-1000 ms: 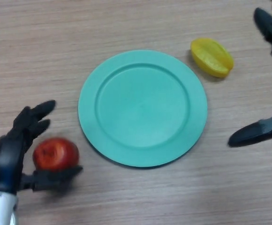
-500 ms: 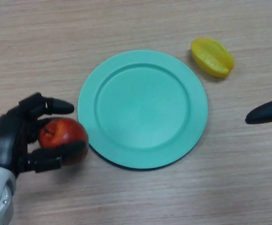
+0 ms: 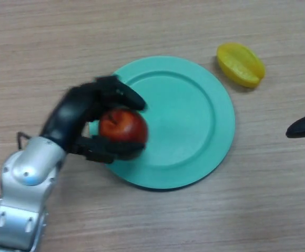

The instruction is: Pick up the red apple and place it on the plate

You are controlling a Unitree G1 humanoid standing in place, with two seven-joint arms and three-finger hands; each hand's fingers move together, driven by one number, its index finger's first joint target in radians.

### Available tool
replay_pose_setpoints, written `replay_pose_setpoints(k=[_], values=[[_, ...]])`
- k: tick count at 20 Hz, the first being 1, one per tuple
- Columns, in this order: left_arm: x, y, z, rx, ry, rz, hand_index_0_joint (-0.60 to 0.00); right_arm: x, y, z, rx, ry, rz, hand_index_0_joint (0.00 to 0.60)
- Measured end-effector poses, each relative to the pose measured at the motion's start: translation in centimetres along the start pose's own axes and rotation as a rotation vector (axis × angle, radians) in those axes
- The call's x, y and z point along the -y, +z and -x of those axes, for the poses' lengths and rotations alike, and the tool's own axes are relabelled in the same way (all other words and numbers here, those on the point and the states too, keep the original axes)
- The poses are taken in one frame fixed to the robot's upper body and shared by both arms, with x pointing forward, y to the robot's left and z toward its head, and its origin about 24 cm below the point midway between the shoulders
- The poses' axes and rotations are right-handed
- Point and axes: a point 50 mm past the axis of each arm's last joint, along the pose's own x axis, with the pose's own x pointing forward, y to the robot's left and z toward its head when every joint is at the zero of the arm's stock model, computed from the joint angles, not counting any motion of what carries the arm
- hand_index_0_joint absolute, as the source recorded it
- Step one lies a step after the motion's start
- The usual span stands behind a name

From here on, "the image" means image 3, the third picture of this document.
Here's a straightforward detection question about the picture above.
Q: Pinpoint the red apple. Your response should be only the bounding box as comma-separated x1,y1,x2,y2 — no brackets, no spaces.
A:
99,109,148,144

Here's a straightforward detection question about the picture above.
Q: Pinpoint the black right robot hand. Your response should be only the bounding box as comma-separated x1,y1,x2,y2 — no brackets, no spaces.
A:
285,110,305,139

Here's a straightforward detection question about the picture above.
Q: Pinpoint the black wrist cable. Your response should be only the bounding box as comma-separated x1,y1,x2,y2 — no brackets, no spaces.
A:
16,132,32,150

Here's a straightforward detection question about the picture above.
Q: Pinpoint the green round plate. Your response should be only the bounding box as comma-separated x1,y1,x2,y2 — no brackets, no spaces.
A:
88,55,236,191

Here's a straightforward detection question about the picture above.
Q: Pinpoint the yellow starfruit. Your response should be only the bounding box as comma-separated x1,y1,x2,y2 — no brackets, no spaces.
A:
216,42,266,88

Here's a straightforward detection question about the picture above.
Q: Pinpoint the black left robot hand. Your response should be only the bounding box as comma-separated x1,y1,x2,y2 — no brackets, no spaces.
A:
40,75,146,164

